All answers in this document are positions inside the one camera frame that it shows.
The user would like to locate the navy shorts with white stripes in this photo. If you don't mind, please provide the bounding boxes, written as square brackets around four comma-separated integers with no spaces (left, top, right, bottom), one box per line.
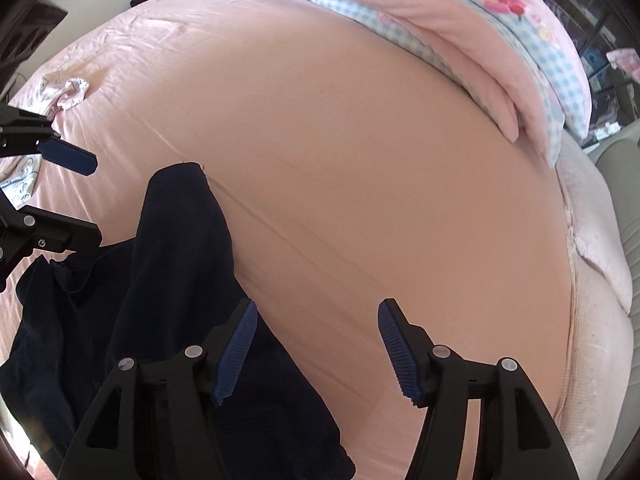
[1,162,356,479]

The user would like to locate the grey green padded headboard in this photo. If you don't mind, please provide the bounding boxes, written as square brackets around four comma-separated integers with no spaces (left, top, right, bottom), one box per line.
[587,123,640,271]

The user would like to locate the white cartoon print pajamas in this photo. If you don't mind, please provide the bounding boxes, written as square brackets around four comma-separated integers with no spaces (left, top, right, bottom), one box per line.
[1,72,91,208]

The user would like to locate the pink checkered folded duvet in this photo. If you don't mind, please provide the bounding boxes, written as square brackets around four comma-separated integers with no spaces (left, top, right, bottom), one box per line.
[306,0,591,166]

